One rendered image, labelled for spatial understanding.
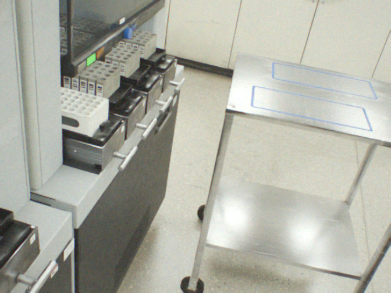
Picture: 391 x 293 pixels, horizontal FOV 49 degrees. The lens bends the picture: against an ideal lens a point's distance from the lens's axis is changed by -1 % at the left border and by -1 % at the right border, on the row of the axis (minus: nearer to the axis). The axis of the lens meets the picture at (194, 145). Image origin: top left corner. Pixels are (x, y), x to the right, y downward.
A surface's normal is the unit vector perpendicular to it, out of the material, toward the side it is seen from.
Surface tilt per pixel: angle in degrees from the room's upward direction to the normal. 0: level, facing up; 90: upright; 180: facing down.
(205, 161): 0
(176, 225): 0
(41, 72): 90
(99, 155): 90
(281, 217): 0
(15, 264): 90
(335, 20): 90
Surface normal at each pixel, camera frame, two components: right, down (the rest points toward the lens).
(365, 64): -0.25, 0.51
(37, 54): 0.96, 0.25
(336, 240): 0.14, -0.83
